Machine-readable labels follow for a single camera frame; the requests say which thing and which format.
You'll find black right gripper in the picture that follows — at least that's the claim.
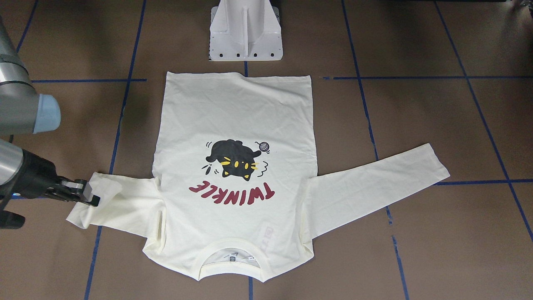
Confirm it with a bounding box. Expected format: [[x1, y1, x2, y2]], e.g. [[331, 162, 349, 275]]
[[17, 150, 100, 207]]

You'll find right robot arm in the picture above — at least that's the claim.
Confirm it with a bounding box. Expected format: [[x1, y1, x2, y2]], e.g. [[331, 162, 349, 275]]
[[0, 25, 100, 208]]

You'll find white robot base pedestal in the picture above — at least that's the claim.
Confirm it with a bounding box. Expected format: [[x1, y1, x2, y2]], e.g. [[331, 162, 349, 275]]
[[208, 0, 284, 62]]

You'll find cream long-sleeve cat shirt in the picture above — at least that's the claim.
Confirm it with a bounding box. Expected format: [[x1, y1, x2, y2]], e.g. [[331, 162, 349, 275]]
[[67, 72, 450, 282]]

